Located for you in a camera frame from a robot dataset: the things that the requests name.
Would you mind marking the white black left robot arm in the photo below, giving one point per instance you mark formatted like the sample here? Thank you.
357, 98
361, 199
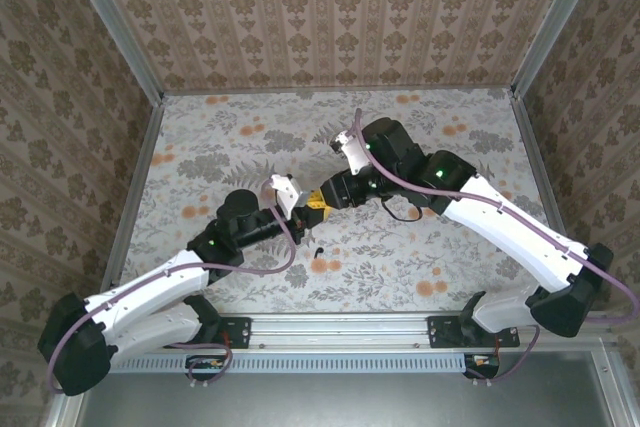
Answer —
150, 327

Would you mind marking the aluminium frame rail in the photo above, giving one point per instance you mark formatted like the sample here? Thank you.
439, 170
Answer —
542, 172
131, 197
340, 91

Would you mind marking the steel sheet panel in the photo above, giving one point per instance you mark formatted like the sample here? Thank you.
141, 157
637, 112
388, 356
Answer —
350, 402

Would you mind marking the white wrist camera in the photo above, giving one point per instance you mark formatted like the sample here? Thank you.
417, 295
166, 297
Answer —
357, 157
285, 192

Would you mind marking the black controller board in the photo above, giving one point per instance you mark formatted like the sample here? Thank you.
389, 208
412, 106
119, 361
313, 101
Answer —
205, 364
482, 363

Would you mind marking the floral print tablecloth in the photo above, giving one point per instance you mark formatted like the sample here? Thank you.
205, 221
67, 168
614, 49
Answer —
350, 267

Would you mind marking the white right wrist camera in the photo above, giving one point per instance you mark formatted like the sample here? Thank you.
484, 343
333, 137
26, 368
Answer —
357, 157

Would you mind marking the wide aluminium base rail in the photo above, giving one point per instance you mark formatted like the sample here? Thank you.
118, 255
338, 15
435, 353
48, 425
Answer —
340, 332

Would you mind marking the aluminium frame post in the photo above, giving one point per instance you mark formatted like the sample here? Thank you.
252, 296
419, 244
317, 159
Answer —
112, 27
560, 22

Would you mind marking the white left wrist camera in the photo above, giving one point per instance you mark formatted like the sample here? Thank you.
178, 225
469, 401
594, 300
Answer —
285, 192

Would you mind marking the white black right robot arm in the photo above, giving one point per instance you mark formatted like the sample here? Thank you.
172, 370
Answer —
500, 232

